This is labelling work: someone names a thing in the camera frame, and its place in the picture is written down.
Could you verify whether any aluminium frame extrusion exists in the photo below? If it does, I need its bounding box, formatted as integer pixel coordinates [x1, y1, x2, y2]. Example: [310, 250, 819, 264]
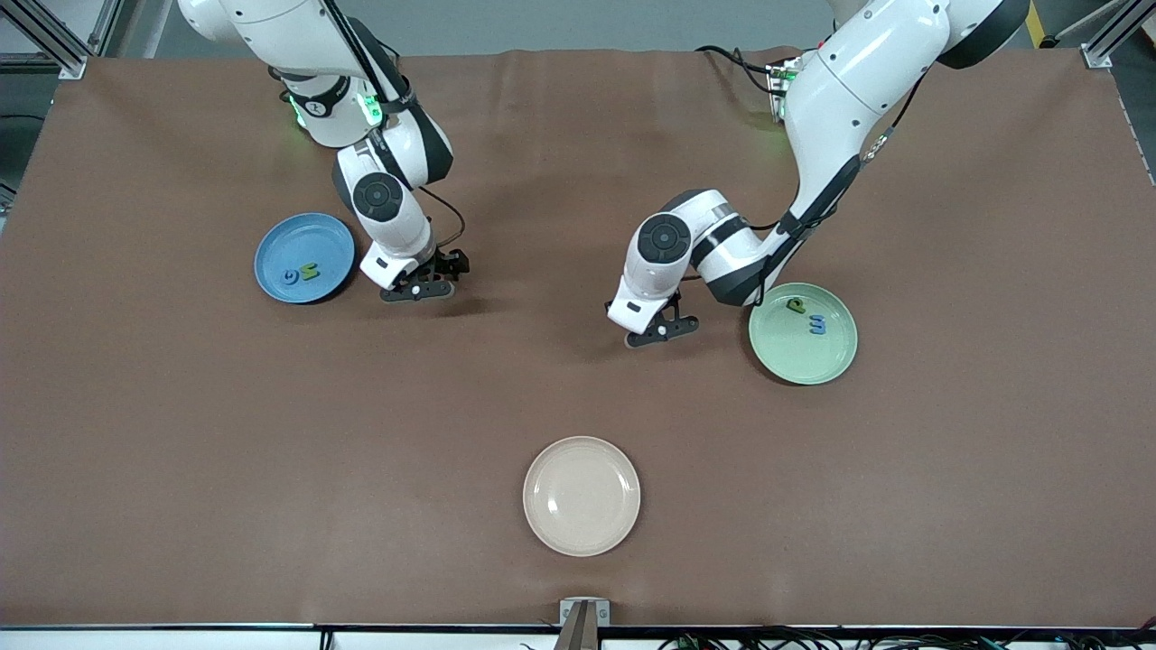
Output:
[0, 0, 123, 79]
[1082, 0, 1148, 70]

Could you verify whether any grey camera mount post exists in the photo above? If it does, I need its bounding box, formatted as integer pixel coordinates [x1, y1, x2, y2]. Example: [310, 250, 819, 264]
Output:
[553, 603, 601, 650]

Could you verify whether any blue plate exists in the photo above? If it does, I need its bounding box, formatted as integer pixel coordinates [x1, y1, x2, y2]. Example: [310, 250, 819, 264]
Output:
[254, 212, 357, 305]

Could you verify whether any green plate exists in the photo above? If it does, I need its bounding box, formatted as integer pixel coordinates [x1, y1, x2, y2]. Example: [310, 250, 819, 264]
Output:
[748, 282, 859, 386]

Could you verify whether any silver metal bracket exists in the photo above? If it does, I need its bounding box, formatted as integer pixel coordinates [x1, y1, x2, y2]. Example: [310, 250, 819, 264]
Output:
[559, 598, 611, 627]

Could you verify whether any brown table mat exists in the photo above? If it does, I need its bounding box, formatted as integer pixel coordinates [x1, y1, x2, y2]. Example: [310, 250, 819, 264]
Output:
[0, 47, 1156, 630]

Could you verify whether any cream plate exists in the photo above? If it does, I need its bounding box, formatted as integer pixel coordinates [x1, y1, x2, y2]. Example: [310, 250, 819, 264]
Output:
[523, 436, 641, 557]

